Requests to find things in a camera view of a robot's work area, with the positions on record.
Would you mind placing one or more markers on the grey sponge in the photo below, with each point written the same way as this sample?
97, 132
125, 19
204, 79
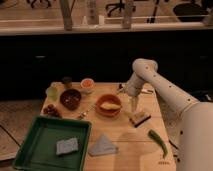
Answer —
66, 146

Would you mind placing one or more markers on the small bowl with orange contents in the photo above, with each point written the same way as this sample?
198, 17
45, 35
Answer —
87, 85

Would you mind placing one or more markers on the yellow banana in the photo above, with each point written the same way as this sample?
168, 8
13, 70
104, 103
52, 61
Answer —
110, 106

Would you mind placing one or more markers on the light green cup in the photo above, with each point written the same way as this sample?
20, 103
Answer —
52, 93

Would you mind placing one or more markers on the dark brown bowl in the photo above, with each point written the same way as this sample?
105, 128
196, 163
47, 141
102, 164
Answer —
70, 99

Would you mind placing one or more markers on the bunch of dark grapes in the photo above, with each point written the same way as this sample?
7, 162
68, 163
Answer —
50, 110

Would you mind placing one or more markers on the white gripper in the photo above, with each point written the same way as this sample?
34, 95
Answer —
133, 88

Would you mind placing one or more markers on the grey folded cloth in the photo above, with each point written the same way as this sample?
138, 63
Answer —
103, 146

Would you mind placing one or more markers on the dark cup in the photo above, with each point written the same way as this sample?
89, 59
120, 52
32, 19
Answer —
67, 82

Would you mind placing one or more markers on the green plastic tray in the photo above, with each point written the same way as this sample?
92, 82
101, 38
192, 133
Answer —
38, 150

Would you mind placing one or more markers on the green chili pepper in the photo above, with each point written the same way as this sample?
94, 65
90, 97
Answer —
155, 137

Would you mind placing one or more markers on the red bowl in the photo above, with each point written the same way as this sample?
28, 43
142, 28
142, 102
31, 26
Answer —
110, 98

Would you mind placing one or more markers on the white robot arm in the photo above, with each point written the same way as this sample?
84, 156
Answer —
196, 137

